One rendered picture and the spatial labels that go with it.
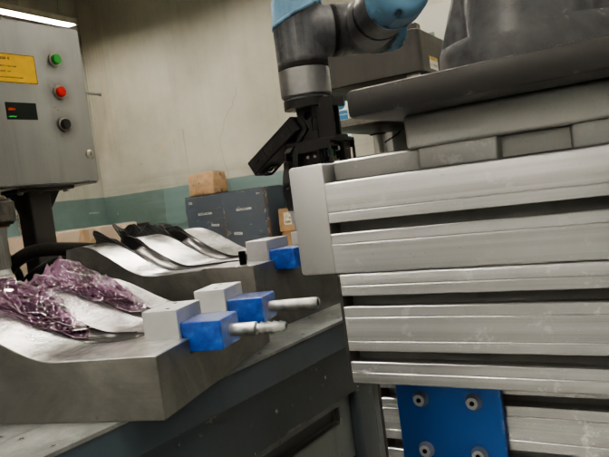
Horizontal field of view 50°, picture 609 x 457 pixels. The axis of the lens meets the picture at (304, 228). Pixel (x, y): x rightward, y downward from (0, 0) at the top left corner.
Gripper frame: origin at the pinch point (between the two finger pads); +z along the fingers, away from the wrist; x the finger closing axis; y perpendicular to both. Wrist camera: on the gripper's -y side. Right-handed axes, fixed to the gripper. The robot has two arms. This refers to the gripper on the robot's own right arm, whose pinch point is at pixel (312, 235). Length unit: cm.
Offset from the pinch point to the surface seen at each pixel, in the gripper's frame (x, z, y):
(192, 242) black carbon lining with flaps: 0.8, -0.4, -25.6
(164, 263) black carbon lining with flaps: -10.1, 1.7, -21.6
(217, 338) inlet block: -38.9, 5.5, 14.3
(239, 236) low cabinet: 535, 36, -463
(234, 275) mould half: -17.8, 2.9, -1.0
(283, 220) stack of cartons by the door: 553, 23, -408
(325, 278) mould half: -1.3, 6.4, 2.2
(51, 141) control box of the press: 18, -27, -85
